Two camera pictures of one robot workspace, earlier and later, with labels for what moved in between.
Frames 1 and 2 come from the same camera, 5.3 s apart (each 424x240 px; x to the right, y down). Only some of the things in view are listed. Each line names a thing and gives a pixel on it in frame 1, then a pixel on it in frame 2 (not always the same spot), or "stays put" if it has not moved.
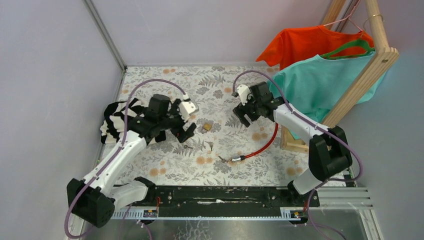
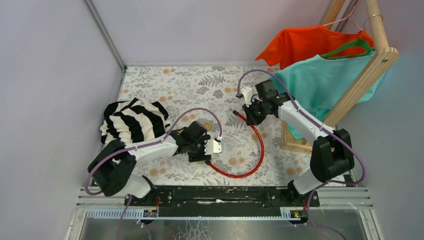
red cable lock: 243,157 to 208,163
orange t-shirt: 291,45 stays put
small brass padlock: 207,127 stays put
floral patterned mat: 221,152 stays put
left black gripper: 184,135 to 201,156
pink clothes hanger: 348,17 stays put
